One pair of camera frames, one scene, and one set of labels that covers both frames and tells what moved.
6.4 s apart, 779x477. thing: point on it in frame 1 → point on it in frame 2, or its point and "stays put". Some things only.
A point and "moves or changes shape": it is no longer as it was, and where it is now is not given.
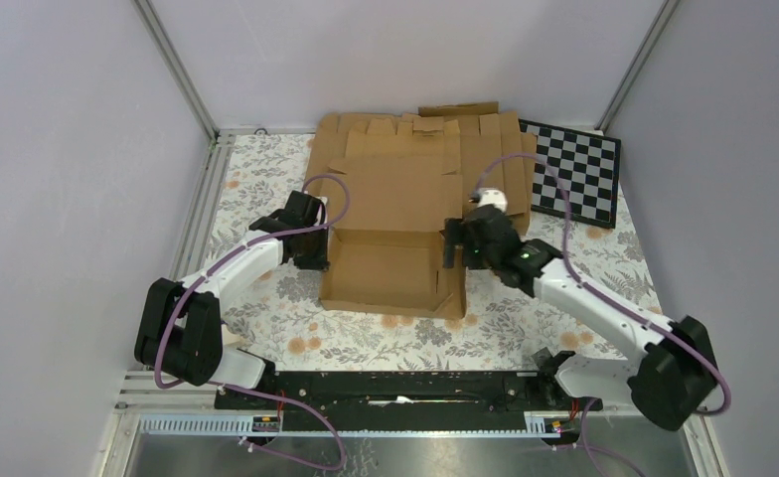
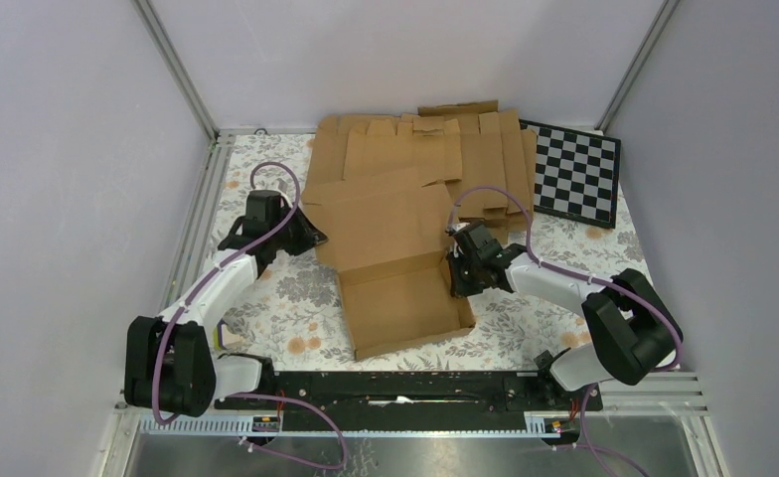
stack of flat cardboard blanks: x=467 y=138 stays put
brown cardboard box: x=387 y=254 moves or changes shape
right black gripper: x=458 y=232 → x=458 y=287
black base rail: x=406 y=400 stays put
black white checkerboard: x=575 y=175 stays put
